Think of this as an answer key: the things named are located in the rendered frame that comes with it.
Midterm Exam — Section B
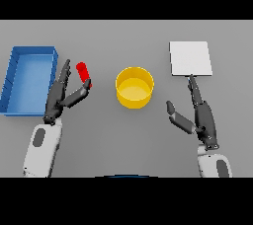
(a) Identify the red beaker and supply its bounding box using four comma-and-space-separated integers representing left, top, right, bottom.
75, 61, 93, 89

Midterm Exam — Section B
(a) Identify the yellow bowl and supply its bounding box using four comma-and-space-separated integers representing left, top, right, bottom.
115, 66, 155, 110

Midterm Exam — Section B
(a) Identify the pale square measuring scale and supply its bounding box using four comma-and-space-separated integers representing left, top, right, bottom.
168, 40, 213, 77

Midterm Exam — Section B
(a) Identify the blue tray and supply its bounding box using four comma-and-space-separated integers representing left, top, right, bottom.
0, 45, 59, 117

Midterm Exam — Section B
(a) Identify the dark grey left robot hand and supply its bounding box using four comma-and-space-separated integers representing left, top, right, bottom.
42, 58, 93, 126

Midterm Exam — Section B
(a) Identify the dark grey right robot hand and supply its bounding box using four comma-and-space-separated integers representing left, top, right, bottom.
165, 74, 219, 151

